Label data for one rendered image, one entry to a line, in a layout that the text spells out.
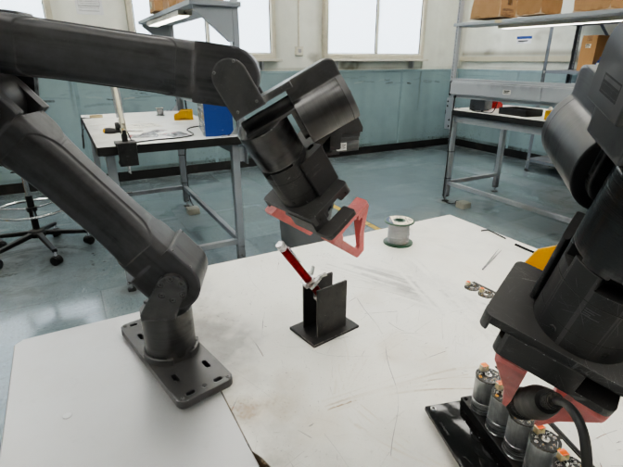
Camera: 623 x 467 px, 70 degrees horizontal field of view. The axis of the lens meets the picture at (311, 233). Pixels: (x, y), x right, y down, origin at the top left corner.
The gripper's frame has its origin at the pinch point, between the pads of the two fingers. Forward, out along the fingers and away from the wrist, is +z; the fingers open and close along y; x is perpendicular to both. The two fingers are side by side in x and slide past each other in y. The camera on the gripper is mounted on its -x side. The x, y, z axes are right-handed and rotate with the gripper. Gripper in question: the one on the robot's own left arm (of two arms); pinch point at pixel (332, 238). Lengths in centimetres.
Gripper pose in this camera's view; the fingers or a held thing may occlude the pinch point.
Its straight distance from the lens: 60.2
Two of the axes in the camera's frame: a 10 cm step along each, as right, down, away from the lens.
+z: 4.3, 6.5, 6.3
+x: -6.5, 7.1, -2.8
